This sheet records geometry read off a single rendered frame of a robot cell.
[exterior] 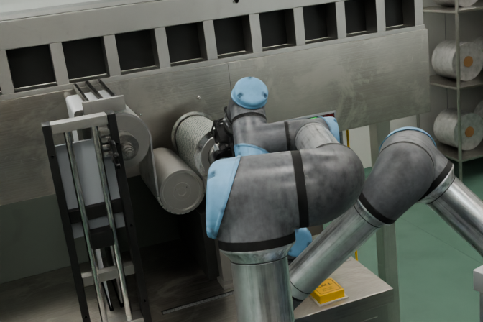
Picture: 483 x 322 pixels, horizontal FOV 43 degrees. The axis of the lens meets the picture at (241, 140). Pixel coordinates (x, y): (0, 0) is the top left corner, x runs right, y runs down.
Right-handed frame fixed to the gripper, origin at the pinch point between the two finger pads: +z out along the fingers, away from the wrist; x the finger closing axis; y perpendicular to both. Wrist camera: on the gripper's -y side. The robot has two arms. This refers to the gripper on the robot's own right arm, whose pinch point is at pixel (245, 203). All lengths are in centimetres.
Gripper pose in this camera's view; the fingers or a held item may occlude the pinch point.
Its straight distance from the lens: 172.8
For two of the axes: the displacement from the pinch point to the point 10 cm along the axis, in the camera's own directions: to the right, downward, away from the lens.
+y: -1.1, -9.6, -2.7
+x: -9.3, 2.0, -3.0
